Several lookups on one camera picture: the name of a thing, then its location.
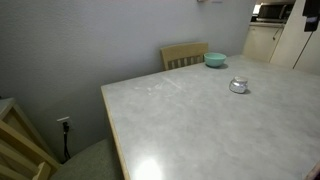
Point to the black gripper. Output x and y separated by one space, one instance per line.
311 10

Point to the silver jar lid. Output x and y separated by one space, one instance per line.
240 79

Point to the dark microwave oven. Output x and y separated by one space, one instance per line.
273 11

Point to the teal bowl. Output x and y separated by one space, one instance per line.
215 60

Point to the light wooden chair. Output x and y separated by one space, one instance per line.
183 51

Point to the brown object corner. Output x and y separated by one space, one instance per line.
316 173

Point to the wooden chair with green cushion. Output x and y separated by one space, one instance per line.
20 143

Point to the white wall outlet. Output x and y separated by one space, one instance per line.
61 119

